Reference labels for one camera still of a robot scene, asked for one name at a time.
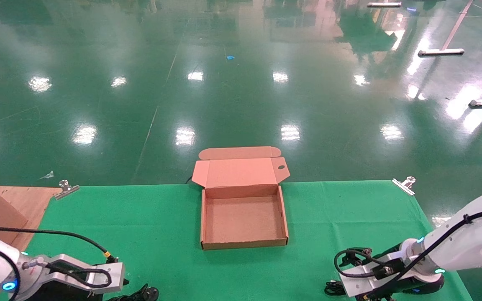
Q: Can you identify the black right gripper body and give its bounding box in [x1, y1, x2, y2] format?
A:
[385, 272, 444, 295]

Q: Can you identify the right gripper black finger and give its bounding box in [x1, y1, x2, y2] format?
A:
[325, 281, 346, 296]

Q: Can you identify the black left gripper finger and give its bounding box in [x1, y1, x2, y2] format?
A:
[107, 283, 160, 301]

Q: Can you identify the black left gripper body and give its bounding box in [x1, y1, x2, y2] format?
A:
[32, 279, 131, 301]

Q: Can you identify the open flat cardboard box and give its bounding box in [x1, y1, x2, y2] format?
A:
[192, 146, 290, 250]

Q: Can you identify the green table cloth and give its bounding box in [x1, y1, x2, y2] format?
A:
[0, 181, 474, 301]

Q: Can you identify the metal table clamp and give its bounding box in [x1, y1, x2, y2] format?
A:
[54, 180, 80, 200]
[392, 176, 416, 196]

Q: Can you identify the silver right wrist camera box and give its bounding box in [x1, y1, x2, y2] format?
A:
[341, 261, 405, 298]

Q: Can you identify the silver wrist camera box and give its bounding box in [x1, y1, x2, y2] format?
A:
[23, 254, 125, 299]
[341, 261, 405, 298]

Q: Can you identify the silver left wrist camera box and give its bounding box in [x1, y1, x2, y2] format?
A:
[23, 254, 125, 299]

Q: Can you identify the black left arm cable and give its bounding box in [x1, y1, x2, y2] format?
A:
[0, 224, 120, 301]

